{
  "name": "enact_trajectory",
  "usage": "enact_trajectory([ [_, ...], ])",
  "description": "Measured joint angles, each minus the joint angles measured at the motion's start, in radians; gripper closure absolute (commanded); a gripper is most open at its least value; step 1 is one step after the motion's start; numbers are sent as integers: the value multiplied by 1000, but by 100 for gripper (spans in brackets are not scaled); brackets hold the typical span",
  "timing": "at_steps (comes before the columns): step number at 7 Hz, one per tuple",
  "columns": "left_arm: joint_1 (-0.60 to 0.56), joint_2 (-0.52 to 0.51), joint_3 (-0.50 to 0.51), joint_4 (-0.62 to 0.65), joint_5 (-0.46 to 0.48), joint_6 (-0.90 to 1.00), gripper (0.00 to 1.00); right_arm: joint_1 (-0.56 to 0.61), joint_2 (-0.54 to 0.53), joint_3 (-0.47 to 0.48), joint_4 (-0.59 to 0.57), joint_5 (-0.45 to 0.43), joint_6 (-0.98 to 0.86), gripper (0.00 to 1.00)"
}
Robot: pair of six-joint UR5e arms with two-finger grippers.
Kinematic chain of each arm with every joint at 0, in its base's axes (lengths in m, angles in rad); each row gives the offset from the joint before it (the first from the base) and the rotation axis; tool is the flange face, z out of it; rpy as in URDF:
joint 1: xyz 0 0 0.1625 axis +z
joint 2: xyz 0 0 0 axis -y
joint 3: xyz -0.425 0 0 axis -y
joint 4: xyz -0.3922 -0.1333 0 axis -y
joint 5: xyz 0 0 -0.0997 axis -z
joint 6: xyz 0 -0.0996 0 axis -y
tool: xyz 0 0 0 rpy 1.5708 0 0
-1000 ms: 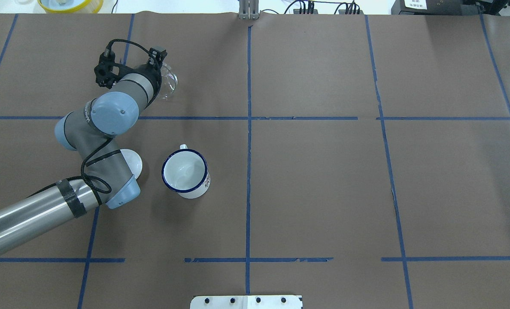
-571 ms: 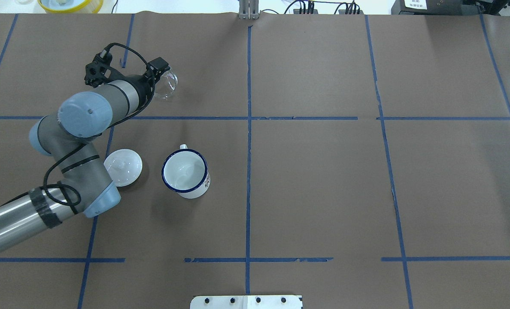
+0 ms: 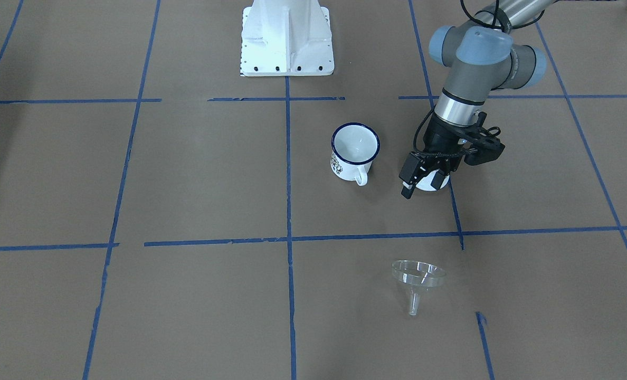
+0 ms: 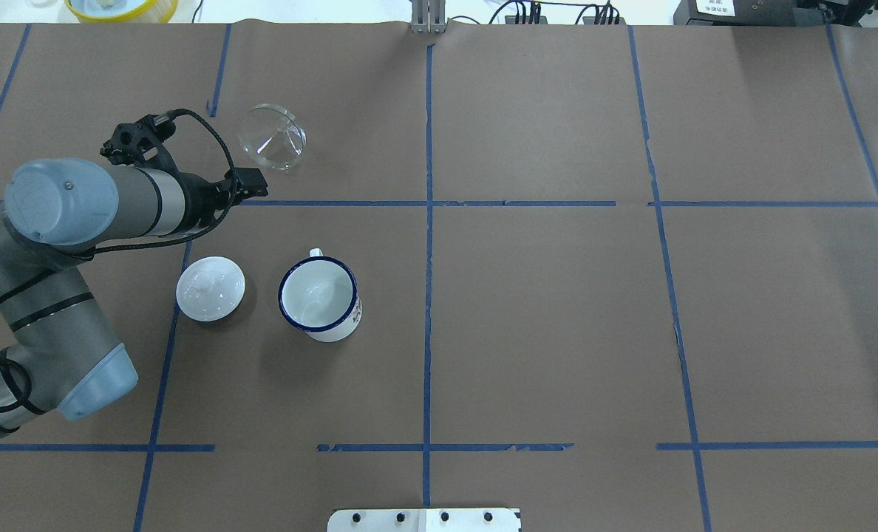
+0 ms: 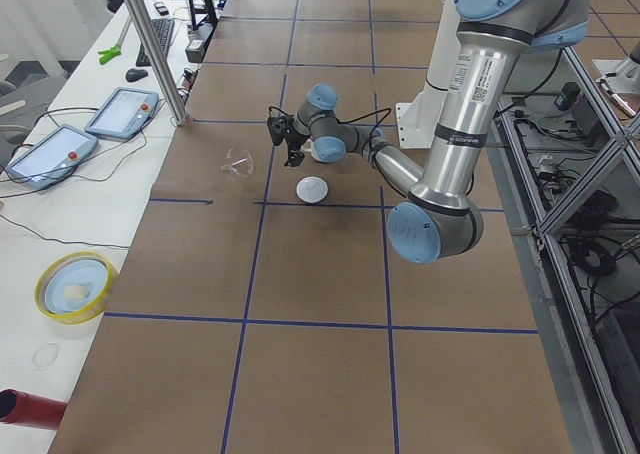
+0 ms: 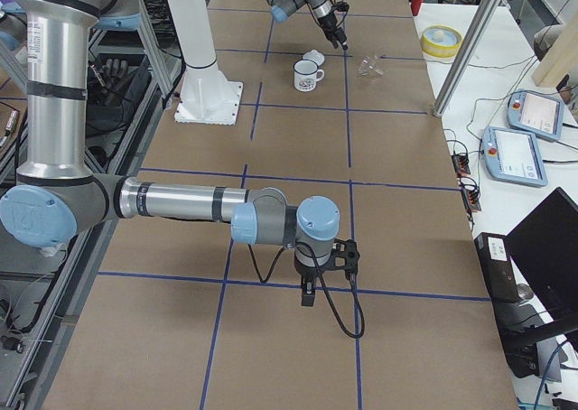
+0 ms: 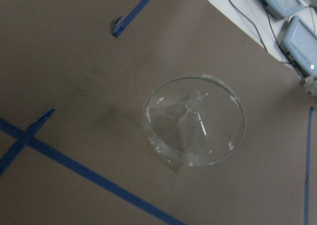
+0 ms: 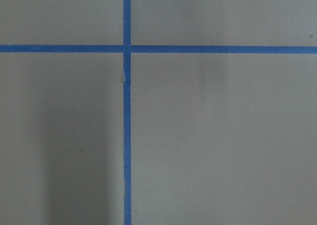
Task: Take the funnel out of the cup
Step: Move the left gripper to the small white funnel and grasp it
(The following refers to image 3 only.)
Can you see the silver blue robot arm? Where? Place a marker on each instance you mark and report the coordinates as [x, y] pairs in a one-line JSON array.
[[482, 57]]

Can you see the white enamel mug blue rim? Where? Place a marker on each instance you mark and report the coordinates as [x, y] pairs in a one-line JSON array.
[[354, 148]]

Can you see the clear glass funnel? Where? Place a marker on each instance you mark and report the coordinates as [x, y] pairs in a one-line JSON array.
[[418, 277]]

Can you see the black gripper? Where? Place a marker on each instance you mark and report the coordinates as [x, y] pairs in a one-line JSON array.
[[437, 139]]

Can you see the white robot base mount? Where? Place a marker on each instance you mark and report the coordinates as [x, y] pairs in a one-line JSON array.
[[281, 38]]

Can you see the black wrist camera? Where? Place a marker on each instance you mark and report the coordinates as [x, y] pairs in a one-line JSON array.
[[485, 145]]

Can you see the white ceramic lid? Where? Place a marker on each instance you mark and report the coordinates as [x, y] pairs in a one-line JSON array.
[[427, 183]]

